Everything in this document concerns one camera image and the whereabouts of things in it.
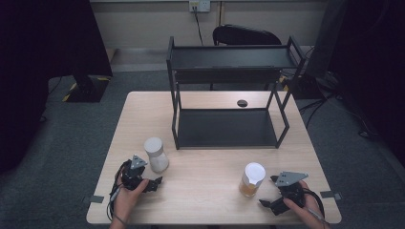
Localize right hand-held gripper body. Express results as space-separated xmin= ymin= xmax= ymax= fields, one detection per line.
xmin=270 ymin=171 xmax=309 ymax=217

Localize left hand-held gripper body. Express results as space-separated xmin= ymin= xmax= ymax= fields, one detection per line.
xmin=120 ymin=155 xmax=149 ymax=192

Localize glass jar of orange powder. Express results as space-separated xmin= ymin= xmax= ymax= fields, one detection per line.
xmin=238 ymin=162 xmax=266 ymax=198

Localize glass jar of white powder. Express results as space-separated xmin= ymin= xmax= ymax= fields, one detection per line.
xmin=143 ymin=136 xmax=170 ymax=174

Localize black metal two-tier rack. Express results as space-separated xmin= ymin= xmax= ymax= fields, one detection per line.
xmin=165 ymin=35 xmax=308 ymax=151

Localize person's left hand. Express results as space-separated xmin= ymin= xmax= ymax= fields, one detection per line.
xmin=113 ymin=178 xmax=150 ymax=223

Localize person's right hand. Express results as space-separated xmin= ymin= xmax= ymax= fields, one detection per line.
xmin=283 ymin=180 xmax=330 ymax=229

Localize grey tape strip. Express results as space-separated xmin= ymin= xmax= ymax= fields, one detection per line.
xmin=82 ymin=195 xmax=105 ymax=205
xmin=319 ymin=190 xmax=344 ymax=201

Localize black stand base striped tape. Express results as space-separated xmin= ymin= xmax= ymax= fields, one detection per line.
xmin=61 ymin=74 xmax=112 ymax=103

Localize dark curtain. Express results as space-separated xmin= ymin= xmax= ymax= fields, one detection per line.
xmin=0 ymin=0 xmax=114 ymax=175
xmin=330 ymin=0 xmax=405 ymax=158

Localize black office chair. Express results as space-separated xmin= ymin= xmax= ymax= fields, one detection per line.
xmin=212 ymin=24 xmax=283 ymax=46

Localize dark grey upright panel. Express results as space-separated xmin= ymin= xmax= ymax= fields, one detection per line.
xmin=305 ymin=0 xmax=349 ymax=80

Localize left hand-held gripper cable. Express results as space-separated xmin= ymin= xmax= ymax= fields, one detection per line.
xmin=107 ymin=159 xmax=132 ymax=222

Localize hand-held gripper cable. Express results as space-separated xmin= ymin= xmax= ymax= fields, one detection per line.
xmin=302 ymin=187 xmax=327 ymax=221
xmin=107 ymin=159 xmax=132 ymax=222

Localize right hand-held gripper cable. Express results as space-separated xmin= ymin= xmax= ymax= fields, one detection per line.
xmin=302 ymin=187 xmax=327 ymax=221

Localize black cables on floor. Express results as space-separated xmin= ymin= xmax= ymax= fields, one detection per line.
xmin=298 ymin=79 xmax=372 ymax=139

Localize black power cable on wall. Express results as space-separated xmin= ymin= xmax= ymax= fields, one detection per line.
xmin=192 ymin=5 xmax=204 ymax=46

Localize white wall socket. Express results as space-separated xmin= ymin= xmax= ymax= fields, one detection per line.
xmin=188 ymin=0 xmax=211 ymax=13

